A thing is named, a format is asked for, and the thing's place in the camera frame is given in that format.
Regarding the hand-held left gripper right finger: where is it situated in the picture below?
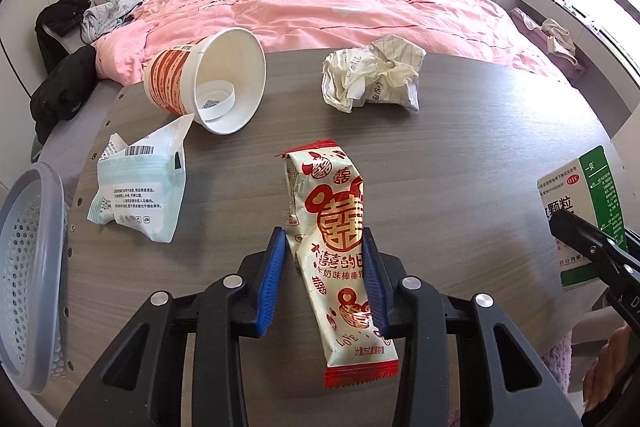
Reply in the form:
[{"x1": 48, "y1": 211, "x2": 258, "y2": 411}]
[{"x1": 361, "y1": 229, "x2": 583, "y2": 427}]

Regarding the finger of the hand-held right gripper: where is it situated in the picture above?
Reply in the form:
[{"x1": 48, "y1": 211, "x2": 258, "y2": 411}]
[{"x1": 549, "y1": 208, "x2": 630, "y2": 268}]

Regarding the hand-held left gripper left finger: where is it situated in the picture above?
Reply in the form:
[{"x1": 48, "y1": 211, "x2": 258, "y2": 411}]
[{"x1": 57, "y1": 227, "x2": 288, "y2": 427}]

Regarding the green and white medicine box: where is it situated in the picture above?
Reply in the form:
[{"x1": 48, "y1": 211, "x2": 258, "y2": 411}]
[{"x1": 537, "y1": 145, "x2": 630, "y2": 292}]

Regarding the red and white snack wrapper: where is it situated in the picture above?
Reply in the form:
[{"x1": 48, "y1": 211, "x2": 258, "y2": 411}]
[{"x1": 280, "y1": 138, "x2": 401, "y2": 389}]

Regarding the white and teal wipes packet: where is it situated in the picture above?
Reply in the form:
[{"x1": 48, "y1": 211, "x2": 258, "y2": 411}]
[{"x1": 87, "y1": 112, "x2": 195, "y2": 244}]

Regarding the white paper wrapper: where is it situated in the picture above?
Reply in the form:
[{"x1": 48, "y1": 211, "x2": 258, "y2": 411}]
[{"x1": 321, "y1": 35, "x2": 427, "y2": 114}]

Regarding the red and white paper cup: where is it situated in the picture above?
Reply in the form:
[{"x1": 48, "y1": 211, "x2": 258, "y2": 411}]
[{"x1": 143, "y1": 27, "x2": 267, "y2": 136}]

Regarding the blue-grey perforated plastic basket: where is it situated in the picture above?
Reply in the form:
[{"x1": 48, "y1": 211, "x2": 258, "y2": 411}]
[{"x1": 0, "y1": 163, "x2": 68, "y2": 395}]

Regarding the person's right hand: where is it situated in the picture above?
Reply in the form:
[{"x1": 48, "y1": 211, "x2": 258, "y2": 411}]
[{"x1": 582, "y1": 324, "x2": 636, "y2": 414}]

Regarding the purple rug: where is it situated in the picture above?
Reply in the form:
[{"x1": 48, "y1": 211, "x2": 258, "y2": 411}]
[{"x1": 547, "y1": 332, "x2": 591, "y2": 427}]

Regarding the cream cloth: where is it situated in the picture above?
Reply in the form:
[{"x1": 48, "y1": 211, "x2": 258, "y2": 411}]
[{"x1": 540, "y1": 18, "x2": 578, "y2": 55}]

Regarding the black clothes pile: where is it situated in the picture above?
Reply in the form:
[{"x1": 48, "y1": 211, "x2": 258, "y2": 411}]
[{"x1": 29, "y1": 46, "x2": 98, "y2": 142}]

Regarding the pink quilt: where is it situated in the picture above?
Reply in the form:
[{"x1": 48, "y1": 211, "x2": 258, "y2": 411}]
[{"x1": 95, "y1": 0, "x2": 576, "y2": 85}]

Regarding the light blue clothing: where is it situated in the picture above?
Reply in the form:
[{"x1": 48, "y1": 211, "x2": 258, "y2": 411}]
[{"x1": 82, "y1": 0, "x2": 146, "y2": 45}]

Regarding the black jacket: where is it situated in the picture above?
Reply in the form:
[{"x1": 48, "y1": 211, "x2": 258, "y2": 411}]
[{"x1": 34, "y1": 0, "x2": 93, "y2": 75}]

